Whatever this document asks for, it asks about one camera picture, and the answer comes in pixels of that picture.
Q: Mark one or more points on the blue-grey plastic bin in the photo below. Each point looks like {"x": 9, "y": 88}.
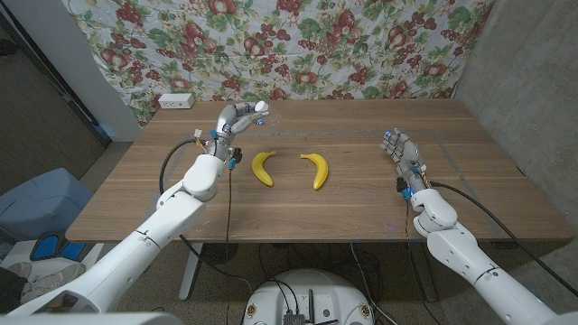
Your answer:
{"x": 40, "y": 203}

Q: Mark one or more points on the black round floor grille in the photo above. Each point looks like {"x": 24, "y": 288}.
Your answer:
{"x": 220, "y": 253}

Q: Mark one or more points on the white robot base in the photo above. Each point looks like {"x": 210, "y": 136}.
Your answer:
{"x": 311, "y": 289}

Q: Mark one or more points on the white table leg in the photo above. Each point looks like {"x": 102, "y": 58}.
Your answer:
{"x": 192, "y": 266}

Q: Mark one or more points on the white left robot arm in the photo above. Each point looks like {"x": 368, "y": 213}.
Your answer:
{"x": 149, "y": 239}

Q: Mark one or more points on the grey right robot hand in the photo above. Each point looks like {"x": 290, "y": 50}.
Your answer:
{"x": 405, "y": 153}

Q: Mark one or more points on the black door frame strip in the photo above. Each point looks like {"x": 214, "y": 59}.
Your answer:
{"x": 103, "y": 134}

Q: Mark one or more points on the grey table leg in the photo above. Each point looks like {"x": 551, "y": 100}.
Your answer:
{"x": 422, "y": 271}

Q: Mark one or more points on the floral fruit print backdrop cloth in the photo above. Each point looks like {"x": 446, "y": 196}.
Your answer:
{"x": 293, "y": 45}

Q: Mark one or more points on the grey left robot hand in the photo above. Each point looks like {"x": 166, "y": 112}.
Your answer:
{"x": 228, "y": 124}

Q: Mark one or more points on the grey sneaker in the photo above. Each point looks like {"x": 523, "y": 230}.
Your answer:
{"x": 19, "y": 269}
{"x": 49, "y": 280}

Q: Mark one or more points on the dark trouser leg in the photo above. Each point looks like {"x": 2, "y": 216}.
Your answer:
{"x": 10, "y": 289}

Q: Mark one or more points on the yellow toy banana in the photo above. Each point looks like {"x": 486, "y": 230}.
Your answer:
{"x": 260, "y": 174}
{"x": 322, "y": 173}

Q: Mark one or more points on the white power strip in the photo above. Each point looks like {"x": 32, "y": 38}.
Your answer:
{"x": 176, "y": 101}

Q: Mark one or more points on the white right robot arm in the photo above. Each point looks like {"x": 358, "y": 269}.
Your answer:
{"x": 465, "y": 257}

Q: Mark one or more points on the clear medicine bottle white cap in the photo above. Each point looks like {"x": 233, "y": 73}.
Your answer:
{"x": 260, "y": 107}

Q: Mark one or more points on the blue and black foot pedal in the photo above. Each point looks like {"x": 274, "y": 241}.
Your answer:
{"x": 45, "y": 247}

